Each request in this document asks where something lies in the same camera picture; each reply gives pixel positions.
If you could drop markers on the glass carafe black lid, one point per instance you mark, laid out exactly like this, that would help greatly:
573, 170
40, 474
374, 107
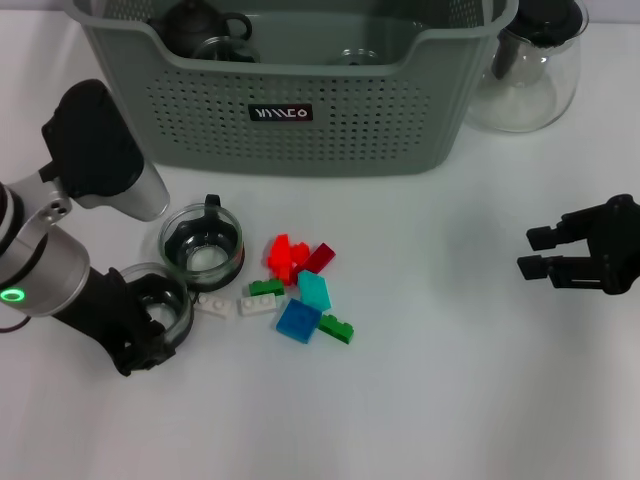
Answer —
525, 100

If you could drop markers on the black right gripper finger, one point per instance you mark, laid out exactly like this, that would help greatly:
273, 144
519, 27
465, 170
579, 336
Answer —
570, 272
565, 230

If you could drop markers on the teal building brick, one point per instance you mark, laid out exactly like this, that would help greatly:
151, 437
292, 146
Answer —
315, 290

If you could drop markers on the dark red building brick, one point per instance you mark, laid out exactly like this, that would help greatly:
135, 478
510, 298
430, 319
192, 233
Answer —
320, 257

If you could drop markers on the green building brick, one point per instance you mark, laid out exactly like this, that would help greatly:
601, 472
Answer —
262, 288
336, 329

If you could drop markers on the white two-stud building plate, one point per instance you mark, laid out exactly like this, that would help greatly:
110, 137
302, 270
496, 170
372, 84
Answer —
257, 305
214, 306

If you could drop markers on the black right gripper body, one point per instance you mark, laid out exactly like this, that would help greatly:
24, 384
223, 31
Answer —
620, 245

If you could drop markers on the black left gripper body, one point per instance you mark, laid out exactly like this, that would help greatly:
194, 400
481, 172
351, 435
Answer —
105, 315

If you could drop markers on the blue square building plate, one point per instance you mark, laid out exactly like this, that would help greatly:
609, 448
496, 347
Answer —
297, 321

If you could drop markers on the glass teacup black sleeve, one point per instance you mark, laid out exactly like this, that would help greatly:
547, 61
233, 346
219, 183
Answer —
215, 282
177, 300
355, 56
225, 50

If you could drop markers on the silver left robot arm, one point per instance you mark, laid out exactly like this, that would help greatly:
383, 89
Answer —
30, 260

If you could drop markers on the bright red building brick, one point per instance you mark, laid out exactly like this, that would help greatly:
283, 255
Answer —
280, 252

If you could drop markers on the grey-green perforated storage bin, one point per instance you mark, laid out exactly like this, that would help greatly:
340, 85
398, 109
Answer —
210, 125

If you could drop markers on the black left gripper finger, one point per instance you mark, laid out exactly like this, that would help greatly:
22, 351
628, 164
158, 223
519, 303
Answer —
147, 355
156, 307

